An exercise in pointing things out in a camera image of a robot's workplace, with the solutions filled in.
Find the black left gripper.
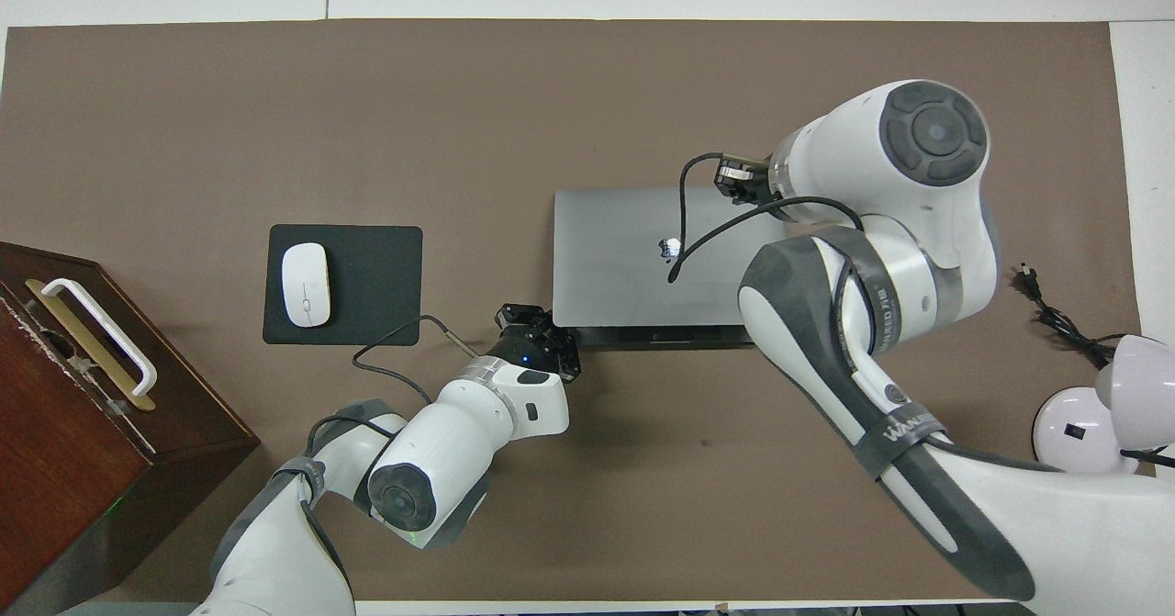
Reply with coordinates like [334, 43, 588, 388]
[486, 302, 583, 384]

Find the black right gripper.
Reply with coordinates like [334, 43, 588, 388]
[714, 152, 775, 207]

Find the silver grey laptop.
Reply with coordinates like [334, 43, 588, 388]
[552, 186, 790, 351]

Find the black mouse pad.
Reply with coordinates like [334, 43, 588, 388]
[263, 224, 424, 347]

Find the white computer mouse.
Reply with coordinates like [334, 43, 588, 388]
[281, 242, 331, 329]

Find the white desk lamp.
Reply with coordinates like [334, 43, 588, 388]
[1033, 333, 1175, 476]

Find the brown table mat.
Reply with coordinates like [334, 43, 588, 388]
[0, 17, 1144, 603]

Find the dark brown wooden box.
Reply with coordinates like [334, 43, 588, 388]
[0, 241, 262, 615]

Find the brass plate on box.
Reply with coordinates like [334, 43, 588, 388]
[25, 278, 157, 412]

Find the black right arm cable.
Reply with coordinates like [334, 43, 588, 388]
[667, 152, 865, 285]

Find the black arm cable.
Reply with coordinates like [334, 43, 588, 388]
[667, 152, 865, 285]
[303, 315, 480, 616]

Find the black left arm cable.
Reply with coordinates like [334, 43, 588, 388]
[303, 315, 480, 616]

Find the black lamp power cable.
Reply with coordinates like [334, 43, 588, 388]
[1014, 264, 1116, 369]

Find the white box handle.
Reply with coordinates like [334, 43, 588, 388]
[40, 278, 159, 398]

